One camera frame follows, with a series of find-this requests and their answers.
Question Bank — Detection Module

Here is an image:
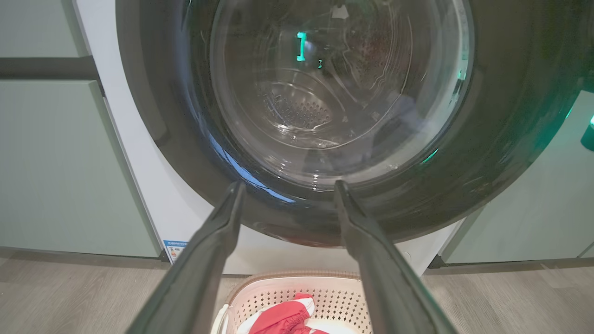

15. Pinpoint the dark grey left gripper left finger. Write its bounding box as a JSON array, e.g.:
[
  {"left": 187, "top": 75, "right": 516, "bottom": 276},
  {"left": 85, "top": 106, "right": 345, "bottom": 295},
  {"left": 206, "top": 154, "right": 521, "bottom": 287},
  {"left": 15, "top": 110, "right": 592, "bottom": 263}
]
[{"left": 128, "top": 182, "right": 245, "bottom": 334}]

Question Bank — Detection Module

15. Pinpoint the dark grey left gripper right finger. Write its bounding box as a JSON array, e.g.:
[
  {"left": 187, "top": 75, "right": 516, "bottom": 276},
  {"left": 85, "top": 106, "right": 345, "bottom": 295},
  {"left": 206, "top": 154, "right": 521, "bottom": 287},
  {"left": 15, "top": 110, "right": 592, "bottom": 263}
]
[{"left": 335, "top": 181, "right": 458, "bottom": 334}]

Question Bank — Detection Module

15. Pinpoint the red white striped garment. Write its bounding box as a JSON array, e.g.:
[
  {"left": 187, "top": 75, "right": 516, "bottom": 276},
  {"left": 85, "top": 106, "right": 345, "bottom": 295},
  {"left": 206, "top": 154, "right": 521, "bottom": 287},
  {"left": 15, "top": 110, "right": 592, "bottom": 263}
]
[{"left": 237, "top": 293, "right": 331, "bottom": 334}]

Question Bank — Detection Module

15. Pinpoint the black round glass washer door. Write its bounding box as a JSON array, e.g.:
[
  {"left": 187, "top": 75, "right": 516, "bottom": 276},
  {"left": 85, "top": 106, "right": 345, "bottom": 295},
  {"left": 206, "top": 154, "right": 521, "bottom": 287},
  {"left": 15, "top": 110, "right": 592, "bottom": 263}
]
[{"left": 116, "top": 0, "right": 594, "bottom": 247}]

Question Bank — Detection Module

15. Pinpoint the cream perforated laundry basket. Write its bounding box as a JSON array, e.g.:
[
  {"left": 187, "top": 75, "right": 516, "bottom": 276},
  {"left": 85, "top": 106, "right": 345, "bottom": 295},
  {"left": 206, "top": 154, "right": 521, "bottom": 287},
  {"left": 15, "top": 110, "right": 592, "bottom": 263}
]
[{"left": 211, "top": 271, "right": 373, "bottom": 334}]

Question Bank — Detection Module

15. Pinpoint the white front-load washing machine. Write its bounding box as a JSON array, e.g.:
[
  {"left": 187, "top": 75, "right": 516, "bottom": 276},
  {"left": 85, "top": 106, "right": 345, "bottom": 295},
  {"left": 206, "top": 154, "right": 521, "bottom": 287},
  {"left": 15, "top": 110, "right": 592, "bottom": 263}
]
[{"left": 74, "top": 0, "right": 465, "bottom": 277}]

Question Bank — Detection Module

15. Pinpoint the blue energy label sticker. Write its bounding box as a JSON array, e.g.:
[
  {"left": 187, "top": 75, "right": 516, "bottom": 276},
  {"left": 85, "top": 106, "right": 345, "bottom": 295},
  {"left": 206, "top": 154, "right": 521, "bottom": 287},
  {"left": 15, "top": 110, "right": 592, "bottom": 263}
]
[{"left": 163, "top": 240, "right": 188, "bottom": 264}]

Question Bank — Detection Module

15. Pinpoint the pale green plain cabinet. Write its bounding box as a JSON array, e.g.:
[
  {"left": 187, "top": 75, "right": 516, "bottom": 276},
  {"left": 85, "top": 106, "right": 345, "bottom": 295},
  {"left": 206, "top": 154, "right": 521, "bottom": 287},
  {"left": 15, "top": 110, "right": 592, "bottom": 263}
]
[{"left": 440, "top": 90, "right": 594, "bottom": 265}]

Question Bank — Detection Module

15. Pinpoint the pale green cabinet with dark gap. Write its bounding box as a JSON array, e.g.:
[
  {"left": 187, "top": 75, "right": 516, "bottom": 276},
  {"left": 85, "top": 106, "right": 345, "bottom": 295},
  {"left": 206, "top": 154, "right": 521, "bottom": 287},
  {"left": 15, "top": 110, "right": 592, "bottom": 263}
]
[{"left": 0, "top": 0, "right": 161, "bottom": 258}]

